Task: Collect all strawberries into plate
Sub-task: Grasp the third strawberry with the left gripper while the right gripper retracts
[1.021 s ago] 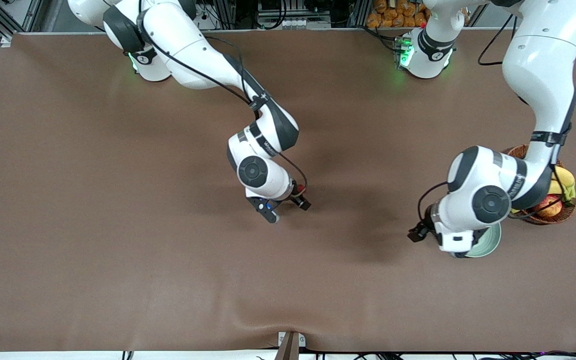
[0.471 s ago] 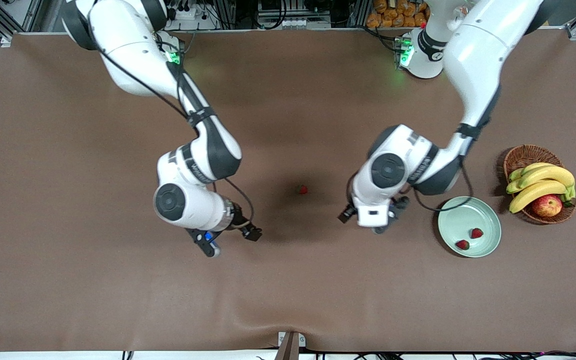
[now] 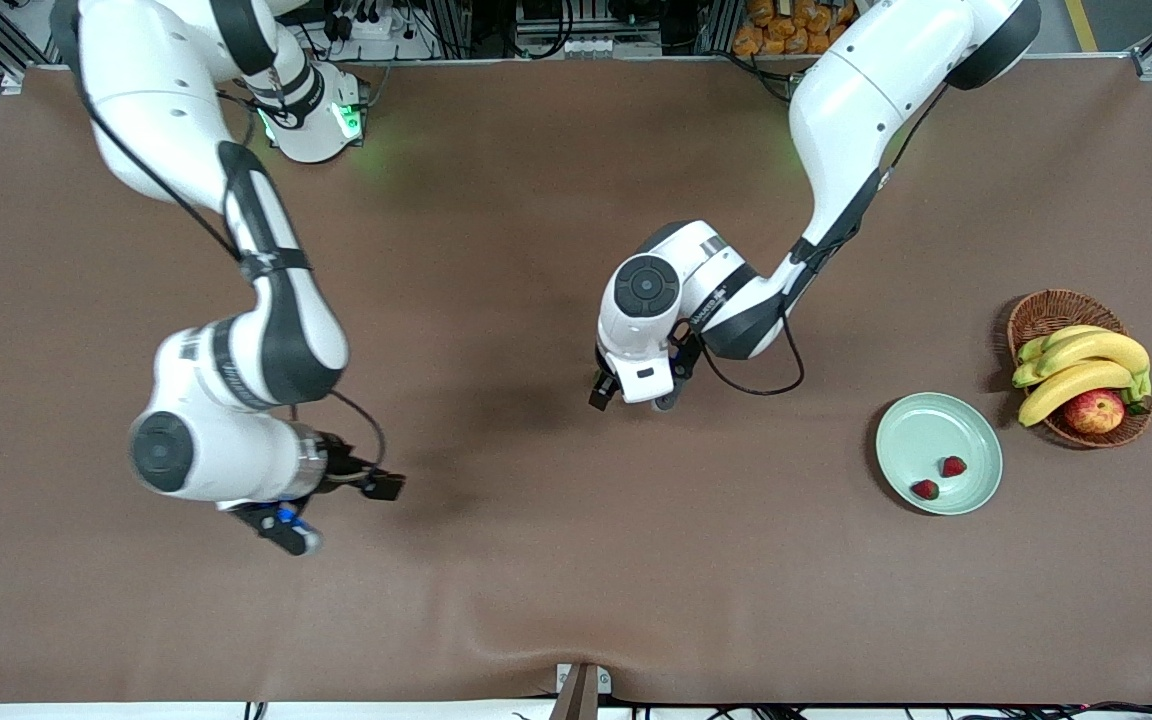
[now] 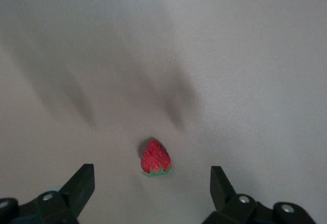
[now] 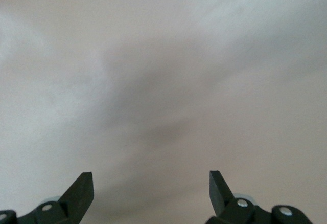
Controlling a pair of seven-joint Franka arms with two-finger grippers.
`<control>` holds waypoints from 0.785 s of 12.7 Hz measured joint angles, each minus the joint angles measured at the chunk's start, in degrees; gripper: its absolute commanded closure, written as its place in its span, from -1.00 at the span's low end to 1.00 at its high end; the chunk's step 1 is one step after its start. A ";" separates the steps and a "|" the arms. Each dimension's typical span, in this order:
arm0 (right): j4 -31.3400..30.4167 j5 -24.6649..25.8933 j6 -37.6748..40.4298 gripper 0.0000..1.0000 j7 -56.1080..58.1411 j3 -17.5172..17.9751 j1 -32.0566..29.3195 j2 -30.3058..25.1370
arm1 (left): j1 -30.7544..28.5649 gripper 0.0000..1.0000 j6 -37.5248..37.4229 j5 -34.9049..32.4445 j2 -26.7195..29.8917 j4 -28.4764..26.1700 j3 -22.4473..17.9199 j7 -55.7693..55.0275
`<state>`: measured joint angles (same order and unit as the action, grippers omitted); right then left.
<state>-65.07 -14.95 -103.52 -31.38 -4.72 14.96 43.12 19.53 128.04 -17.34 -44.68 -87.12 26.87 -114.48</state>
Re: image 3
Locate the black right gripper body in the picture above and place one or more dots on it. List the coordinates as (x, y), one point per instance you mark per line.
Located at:
(342, 466)

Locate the red strawberry with green patch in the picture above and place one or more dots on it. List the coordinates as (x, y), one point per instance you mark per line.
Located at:
(925, 489)

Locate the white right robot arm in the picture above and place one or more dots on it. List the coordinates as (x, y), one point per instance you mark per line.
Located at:
(156, 90)

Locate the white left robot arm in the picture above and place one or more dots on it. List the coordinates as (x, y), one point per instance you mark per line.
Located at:
(856, 100)

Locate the pale green plate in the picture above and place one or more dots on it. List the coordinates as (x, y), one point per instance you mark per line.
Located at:
(921, 435)

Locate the brown table cover mat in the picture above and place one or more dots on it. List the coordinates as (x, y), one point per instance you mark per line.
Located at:
(496, 560)

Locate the white socket bar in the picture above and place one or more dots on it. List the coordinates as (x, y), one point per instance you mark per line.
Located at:
(586, 46)

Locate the orange bread rolls pile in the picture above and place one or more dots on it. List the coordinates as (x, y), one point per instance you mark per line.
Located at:
(766, 35)

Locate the white power strip with plugs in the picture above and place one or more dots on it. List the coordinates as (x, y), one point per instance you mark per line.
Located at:
(386, 45)

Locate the greenish yellow banana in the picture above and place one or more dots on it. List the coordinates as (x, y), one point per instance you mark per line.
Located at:
(1036, 347)

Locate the brown wicker basket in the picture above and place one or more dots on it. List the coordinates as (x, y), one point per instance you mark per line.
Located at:
(1056, 312)

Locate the red apple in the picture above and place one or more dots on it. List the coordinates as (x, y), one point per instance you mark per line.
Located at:
(1094, 412)

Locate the large yellow banana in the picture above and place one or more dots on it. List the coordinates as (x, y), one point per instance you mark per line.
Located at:
(1101, 347)

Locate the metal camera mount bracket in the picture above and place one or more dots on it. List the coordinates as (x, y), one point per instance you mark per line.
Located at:
(584, 690)

